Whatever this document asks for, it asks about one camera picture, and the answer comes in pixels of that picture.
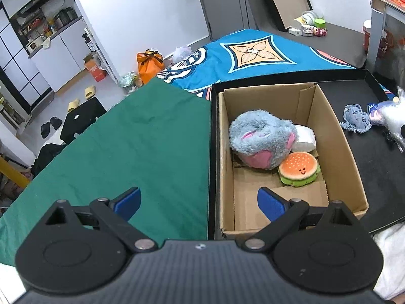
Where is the clear bag of white fluff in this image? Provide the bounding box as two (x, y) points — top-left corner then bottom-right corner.
(378, 86), (405, 153)

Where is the white soft pack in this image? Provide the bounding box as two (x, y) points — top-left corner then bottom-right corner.
(291, 124), (317, 153)

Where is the brown cardboard box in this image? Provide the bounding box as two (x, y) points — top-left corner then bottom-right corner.
(218, 82), (369, 240)

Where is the burger plush toy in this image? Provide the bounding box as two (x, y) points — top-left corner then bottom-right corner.
(277, 151), (322, 187)

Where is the black shallow tray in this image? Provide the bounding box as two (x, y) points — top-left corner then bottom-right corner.
(207, 69), (405, 241)

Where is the green cloth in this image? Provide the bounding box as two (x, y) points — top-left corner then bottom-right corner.
(0, 77), (212, 265)

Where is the grey fluffy plush toy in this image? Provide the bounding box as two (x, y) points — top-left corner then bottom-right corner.
(228, 109), (298, 169)

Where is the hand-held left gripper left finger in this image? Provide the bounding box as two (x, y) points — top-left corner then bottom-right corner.
(44, 187), (159, 254)

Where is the denim fabric toy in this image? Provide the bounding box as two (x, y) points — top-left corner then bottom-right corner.
(339, 103), (372, 134)

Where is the black clothes pile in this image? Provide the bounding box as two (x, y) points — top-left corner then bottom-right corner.
(31, 143), (67, 177)

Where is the white narrow rack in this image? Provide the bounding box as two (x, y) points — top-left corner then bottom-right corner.
(83, 27), (119, 83)

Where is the blue white tissue packet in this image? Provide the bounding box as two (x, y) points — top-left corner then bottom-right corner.
(366, 102), (387, 126)

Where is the black framed glass door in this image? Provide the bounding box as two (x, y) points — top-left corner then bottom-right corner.
(0, 0), (54, 115)

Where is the grey folding mattress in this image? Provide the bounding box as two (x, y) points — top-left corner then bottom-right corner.
(234, 0), (371, 69)

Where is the orange cardboard carton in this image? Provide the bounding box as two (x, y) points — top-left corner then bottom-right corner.
(84, 53), (107, 83)

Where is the black tray lid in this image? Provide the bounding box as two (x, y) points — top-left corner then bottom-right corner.
(251, 0), (314, 32)

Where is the clear plastic jar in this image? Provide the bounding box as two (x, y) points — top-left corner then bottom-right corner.
(294, 10), (319, 28)

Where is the grey desk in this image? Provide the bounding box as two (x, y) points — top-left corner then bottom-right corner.
(370, 0), (405, 70)

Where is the yellow legged table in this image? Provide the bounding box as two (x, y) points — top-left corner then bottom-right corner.
(0, 156), (31, 187)

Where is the grey door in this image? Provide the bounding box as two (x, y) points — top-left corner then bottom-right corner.
(192, 0), (257, 42)

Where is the blue printed blanket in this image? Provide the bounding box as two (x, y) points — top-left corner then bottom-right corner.
(156, 29), (397, 102)

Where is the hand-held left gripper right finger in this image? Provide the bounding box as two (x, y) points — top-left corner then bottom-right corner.
(244, 187), (360, 254)

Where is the clear plastic bag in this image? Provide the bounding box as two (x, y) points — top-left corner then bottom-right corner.
(118, 71), (141, 94)

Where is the orange paper bag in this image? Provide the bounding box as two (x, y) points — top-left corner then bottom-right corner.
(136, 49), (165, 85)

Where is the black stool with white dots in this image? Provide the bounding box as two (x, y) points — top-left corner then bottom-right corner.
(60, 97), (107, 145)

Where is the red basket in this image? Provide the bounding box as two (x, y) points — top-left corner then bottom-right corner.
(362, 20), (405, 59)

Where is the white kitchen cabinet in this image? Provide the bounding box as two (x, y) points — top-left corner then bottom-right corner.
(28, 18), (96, 92)

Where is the white plastic bag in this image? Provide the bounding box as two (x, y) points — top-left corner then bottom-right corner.
(170, 46), (192, 64)

